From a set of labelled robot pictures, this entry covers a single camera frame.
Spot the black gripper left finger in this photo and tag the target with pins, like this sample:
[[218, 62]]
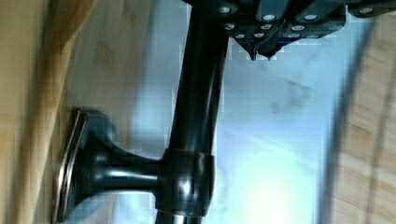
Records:
[[256, 25]]

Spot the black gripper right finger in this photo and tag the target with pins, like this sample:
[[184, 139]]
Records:
[[291, 20]]

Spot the black metal drawer handle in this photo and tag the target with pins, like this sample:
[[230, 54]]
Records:
[[182, 180]]

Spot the light wooden drawer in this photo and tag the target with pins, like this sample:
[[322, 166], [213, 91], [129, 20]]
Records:
[[57, 56]]

